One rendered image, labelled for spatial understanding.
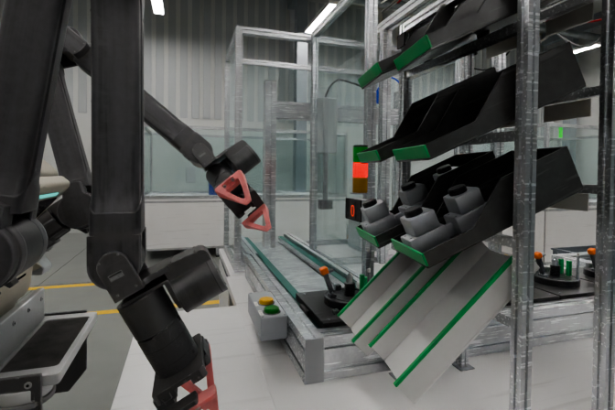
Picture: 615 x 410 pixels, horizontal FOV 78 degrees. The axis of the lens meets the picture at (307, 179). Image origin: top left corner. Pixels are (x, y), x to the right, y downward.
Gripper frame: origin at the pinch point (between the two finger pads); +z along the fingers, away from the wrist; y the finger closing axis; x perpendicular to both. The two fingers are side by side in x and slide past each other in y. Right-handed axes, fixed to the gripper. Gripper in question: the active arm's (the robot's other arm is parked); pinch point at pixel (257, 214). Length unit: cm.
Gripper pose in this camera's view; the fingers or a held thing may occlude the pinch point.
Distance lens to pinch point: 79.6
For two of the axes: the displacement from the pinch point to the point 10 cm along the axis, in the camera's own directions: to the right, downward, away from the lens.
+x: -7.4, 6.4, -2.2
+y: 3.4, 6.3, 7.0
